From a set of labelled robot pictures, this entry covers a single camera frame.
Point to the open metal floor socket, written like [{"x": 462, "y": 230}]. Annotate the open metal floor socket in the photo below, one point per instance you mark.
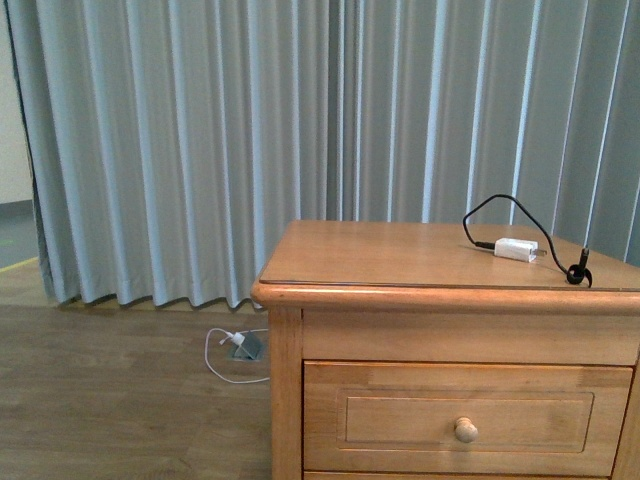
[{"x": 251, "y": 350}]

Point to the round wooden drawer knob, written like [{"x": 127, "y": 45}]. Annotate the round wooden drawer knob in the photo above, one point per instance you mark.
[{"x": 465, "y": 430}]

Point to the wooden nightstand cabinet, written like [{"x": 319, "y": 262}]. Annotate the wooden nightstand cabinet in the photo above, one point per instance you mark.
[{"x": 420, "y": 293}]

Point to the white plug on floor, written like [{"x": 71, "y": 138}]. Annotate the white plug on floor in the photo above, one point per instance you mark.
[{"x": 236, "y": 338}]

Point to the white charger adapter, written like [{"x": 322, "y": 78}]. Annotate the white charger adapter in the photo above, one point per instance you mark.
[{"x": 518, "y": 249}]

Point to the wooden drawer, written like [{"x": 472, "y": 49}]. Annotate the wooden drawer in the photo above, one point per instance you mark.
[
  {"x": 317, "y": 475},
  {"x": 400, "y": 417}
]

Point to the grey pleated curtain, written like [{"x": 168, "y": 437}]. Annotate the grey pleated curtain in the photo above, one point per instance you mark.
[{"x": 171, "y": 142}]

